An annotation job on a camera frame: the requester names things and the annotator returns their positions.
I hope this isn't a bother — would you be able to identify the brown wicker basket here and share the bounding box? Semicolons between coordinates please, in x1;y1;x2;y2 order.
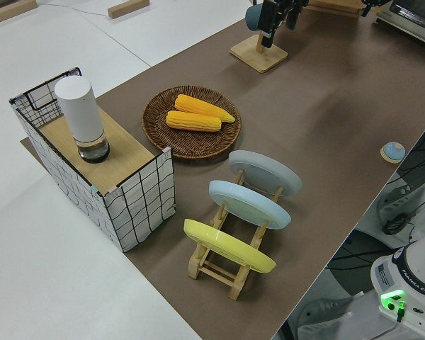
142;85;242;159

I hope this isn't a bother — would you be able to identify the wooden plate rack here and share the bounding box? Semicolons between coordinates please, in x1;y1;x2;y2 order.
188;169;285;301

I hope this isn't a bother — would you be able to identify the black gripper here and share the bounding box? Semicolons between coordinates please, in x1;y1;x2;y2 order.
261;0;391;48

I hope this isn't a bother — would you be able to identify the grey plate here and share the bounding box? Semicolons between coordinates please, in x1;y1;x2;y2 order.
228;149;302;198

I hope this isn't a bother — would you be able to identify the grid-pattern storage box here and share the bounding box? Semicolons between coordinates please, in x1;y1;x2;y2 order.
8;67;177;254

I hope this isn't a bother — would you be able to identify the yellow corn cob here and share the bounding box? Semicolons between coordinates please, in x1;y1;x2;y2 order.
166;110;222;133
174;93;237;124

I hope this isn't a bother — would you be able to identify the white cylindrical bottle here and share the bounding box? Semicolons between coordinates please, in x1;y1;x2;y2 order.
54;76;111;164

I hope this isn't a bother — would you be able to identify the brown table mat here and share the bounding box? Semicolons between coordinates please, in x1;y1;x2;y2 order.
20;0;425;340

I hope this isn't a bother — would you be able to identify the dark blue mug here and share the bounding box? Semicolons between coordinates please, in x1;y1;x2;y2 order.
244;4;266;32

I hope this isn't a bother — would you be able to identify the black coiled floor cable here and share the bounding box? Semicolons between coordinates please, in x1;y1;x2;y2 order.
381;214;409;235

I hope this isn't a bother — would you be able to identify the light blue plate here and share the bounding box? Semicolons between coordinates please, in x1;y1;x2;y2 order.
208;179;292;230

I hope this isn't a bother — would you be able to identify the light wooden drawer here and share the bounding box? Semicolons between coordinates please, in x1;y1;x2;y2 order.
306;0;363;18

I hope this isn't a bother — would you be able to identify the white toaster oven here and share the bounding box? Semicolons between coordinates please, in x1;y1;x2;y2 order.
373;0;425;46

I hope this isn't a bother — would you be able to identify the wooden block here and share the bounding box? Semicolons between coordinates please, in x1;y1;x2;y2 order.
0;0;38;26
107;0;151;19

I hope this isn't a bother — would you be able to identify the wooden mug stand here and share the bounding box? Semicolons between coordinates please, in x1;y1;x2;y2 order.
229;0;289;74

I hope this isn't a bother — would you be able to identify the yellow plate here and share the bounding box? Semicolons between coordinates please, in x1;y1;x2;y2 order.
183;218;278;274

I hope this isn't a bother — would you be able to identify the blue round bell button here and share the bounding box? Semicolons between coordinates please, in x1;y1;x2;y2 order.
380;141;407;164

